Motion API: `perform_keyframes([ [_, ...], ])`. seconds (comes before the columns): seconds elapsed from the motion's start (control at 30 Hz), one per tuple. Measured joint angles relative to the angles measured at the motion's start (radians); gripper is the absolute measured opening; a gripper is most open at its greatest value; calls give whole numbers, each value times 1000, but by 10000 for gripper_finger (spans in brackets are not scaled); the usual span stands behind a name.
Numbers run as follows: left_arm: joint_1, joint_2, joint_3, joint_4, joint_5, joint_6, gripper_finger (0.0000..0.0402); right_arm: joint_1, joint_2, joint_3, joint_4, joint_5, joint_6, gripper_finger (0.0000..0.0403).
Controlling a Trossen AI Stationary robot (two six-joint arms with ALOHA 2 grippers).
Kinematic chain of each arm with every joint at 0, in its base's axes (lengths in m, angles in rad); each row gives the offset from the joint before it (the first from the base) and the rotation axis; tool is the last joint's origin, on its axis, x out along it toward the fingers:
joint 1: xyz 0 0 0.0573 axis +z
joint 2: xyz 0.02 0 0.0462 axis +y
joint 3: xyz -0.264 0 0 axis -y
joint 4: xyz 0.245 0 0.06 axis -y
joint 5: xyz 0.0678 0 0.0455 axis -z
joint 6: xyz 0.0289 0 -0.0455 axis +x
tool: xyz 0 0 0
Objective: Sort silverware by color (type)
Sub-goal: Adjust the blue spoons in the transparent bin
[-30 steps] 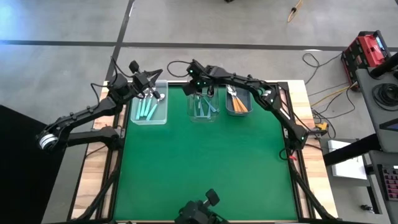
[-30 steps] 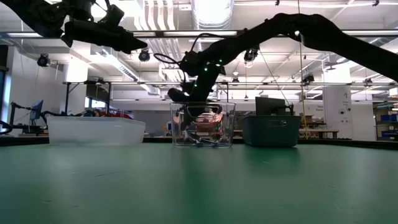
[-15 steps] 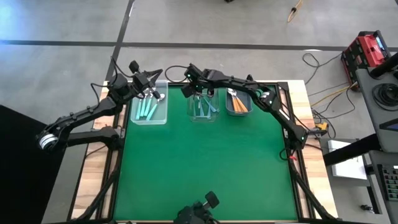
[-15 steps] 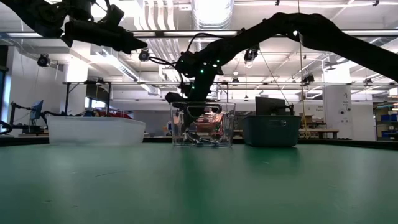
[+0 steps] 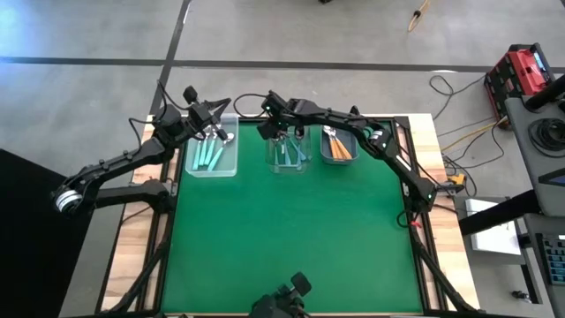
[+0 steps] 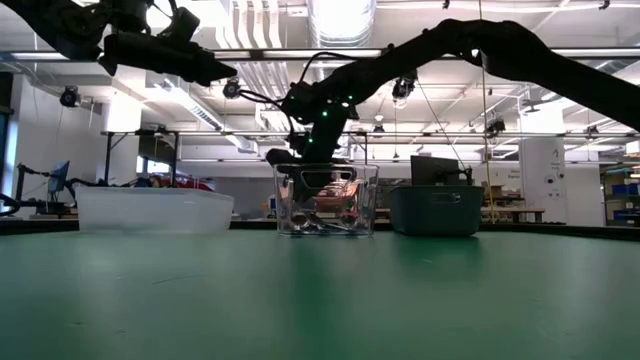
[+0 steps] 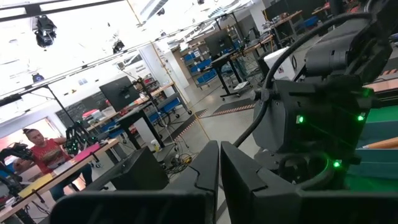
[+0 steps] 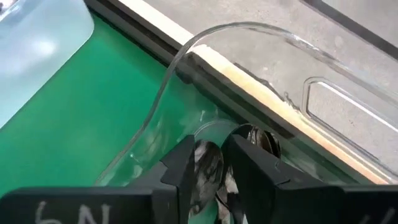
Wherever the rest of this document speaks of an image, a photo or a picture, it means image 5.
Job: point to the green table mat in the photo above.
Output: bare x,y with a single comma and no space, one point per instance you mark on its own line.
265,243

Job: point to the red black tool case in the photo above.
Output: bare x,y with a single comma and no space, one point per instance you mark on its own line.
521,70

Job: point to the small black floor object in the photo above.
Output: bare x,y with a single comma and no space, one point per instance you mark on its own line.
521,295

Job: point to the clear plastic bin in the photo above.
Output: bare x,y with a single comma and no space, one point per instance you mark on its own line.
271,167

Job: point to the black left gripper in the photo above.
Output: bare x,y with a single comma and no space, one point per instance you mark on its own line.
201,115

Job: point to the grey equipment cart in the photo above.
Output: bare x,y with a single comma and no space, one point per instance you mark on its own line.
516,132

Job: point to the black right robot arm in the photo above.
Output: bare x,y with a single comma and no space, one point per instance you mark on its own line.
353,121

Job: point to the black floor mat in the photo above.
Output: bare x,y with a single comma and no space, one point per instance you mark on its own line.
26,265

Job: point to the frosted white plastic bin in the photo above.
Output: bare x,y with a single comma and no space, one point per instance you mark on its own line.
229,170

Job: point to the black table-level camera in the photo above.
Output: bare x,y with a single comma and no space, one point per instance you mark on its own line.
282,300

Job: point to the black round pole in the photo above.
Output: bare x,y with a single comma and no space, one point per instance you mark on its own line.
547,93

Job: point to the blue-grey plastic bin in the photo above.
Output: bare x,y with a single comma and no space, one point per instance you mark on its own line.
351,158

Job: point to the black diagonal bar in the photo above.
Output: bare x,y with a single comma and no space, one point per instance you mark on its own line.
499,212

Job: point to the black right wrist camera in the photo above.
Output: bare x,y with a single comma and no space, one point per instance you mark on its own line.
267,130

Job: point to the white box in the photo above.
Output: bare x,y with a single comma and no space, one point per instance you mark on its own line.
490,238

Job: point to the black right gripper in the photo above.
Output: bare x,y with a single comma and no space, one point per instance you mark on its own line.
277,110

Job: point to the dark tablet screen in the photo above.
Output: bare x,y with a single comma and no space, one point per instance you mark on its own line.
554,177

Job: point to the blue-keyed control panel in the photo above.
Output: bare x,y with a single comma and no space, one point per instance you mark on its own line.
554,260

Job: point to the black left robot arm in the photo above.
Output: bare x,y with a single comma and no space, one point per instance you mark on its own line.
115,163

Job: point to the black metal table frame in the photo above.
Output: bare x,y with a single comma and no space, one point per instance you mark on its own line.
402,126

